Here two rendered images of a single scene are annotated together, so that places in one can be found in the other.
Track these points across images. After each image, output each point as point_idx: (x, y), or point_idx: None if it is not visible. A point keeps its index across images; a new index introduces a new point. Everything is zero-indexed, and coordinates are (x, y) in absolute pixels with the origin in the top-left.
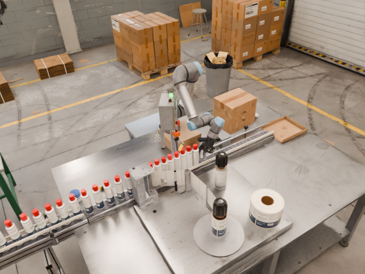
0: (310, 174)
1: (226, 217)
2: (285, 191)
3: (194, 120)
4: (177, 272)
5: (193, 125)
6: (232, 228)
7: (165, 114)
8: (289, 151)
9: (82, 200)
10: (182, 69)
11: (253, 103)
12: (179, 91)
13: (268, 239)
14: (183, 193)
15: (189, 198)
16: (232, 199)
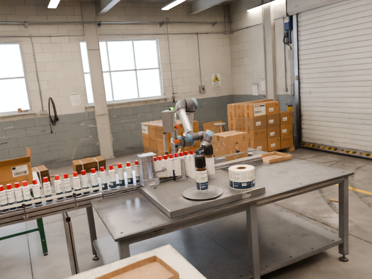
0: (288, 173)
1: (205, 170)
2: (265, 180)
3: (190, 133)
4: (166, 206)
5: (189, 136)
6: (214, 189)
7: (166, 118)
8: (274, 166)
9: (100, 175)
10: (181, 100)
11: (243, 136)
12: (180, 114)
13: (242, 194)
14: (180, 181)
15: (184, 182)
16: (218, 181)
